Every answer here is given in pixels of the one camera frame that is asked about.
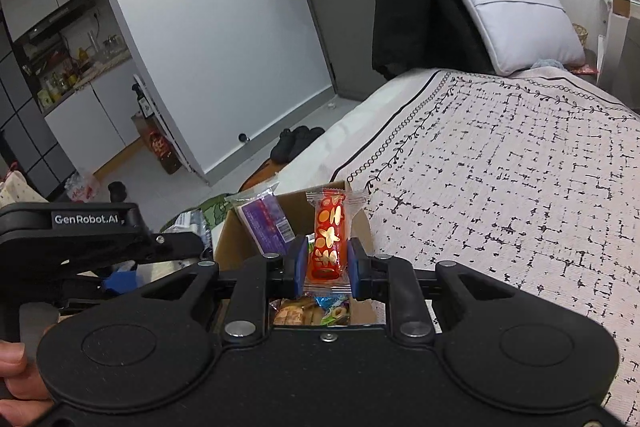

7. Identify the white rack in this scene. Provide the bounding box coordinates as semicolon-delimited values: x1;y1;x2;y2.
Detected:
132;74;193;172

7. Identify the person's left hand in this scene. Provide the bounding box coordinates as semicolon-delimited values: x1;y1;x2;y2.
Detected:
0;339;55;403

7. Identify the brown biscuit packet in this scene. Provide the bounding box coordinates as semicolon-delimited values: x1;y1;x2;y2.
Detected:
270;297;321;327

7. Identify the purple snack packet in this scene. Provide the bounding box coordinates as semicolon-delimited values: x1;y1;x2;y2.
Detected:
224;182;297;258

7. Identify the brown paper bag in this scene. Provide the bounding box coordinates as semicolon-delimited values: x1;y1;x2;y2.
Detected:
131;114;156;152

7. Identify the orange clear snack packet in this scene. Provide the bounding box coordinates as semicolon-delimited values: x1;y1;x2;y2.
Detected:
305;188;368;295

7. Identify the black coat on chair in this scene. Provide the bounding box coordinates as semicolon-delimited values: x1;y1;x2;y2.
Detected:
371;0;493;80

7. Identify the blue green plum candy packet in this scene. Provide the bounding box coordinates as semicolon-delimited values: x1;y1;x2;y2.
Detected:
317;297;352;327

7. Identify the white plastic bag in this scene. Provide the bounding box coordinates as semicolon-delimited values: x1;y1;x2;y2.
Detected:
65;169;98;202

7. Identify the dark bottle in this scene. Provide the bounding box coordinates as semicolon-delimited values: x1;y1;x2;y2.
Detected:
132;84;153;118

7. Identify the row of kitchen bottles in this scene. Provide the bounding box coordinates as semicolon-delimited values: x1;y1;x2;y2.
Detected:
22;32;131;108

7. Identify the dotted beige cloth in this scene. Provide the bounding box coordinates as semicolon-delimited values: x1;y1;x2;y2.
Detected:
0;164;51;208

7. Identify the black slipper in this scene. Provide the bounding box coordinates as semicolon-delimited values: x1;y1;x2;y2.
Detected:
295;126;326;148
270;129;308;162

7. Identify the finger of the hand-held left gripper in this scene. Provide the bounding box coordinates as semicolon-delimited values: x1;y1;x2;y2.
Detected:
55;267;140;314
135;231;207;265

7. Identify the white desk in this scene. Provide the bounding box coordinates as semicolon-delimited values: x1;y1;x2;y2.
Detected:
597;0;640;118

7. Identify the kitchen range hood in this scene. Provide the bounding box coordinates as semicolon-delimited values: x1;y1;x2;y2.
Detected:
27;2;96;42

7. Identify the patterned bed blanket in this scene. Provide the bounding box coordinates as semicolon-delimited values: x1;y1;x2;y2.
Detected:
330;69;640;423

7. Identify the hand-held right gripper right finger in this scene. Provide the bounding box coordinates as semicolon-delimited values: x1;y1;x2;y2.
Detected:
347;236;518;343

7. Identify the white kitchen cabinet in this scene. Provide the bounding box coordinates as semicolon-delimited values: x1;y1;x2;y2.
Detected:
0;0;146;188

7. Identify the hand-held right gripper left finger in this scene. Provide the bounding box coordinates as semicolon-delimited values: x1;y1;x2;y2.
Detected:
142;234;310;342

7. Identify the grey door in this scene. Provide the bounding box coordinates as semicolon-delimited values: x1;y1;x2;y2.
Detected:
290;0;406;100

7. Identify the white bed sheet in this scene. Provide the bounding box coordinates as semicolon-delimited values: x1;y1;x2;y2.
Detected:
240;68;441;208

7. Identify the red brown bag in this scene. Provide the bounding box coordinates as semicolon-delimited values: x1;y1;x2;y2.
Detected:
150;129;183;175

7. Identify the white pillow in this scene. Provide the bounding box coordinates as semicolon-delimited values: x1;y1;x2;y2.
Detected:
448;0;587;76

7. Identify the brown cardboard box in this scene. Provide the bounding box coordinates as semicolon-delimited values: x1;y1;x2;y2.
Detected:
212;181;396;328

